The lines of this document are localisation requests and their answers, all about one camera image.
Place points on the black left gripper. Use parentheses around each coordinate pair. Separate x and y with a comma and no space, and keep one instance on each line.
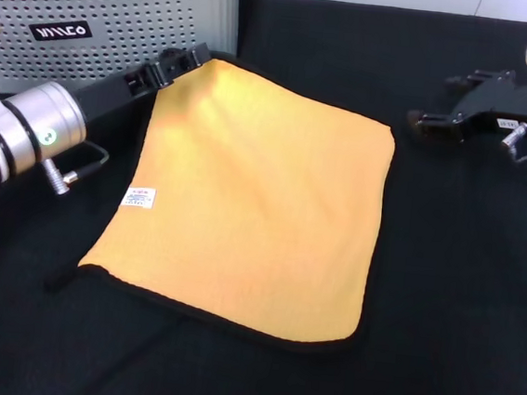
(102,98)

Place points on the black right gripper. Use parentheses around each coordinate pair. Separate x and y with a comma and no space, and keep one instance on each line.
(505,106)

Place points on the yellow towel with black edge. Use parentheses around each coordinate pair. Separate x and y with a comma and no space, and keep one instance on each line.
(254,196)

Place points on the grey perforated storage box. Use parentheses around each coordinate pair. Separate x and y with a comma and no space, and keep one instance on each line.
(122,16)

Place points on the black tablecloth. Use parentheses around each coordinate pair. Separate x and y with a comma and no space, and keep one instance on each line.
(445,294)

